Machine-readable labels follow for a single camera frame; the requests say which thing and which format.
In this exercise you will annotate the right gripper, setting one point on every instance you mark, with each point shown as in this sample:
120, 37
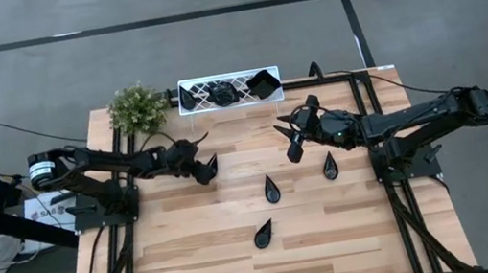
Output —
339, 128

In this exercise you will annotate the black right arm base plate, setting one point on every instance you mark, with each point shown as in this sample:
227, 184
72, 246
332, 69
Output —
416, 171

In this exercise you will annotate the white cardboard box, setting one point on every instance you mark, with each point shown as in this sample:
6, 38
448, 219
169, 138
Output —
42, 210

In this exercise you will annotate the black square cup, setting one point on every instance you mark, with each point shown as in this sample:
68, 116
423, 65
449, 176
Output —
263, 85

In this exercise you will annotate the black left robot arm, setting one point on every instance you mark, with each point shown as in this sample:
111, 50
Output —
102, 162

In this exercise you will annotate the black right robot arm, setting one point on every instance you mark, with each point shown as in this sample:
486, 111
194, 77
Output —
415, 115

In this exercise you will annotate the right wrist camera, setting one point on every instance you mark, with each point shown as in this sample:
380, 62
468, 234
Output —
311, 102

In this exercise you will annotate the black teardrop plate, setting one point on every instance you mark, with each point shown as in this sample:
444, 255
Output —
272, 192
187, 99
330, 169
263, 239
213, 166

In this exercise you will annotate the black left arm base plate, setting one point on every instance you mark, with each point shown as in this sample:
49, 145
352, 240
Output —
91, 219

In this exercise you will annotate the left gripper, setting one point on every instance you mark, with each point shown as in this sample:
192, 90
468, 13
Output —
181, 158

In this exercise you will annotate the black metal table frame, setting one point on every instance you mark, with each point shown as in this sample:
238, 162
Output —
242, 92

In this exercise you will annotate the green plant in black pot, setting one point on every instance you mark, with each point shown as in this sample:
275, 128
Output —
135, 109

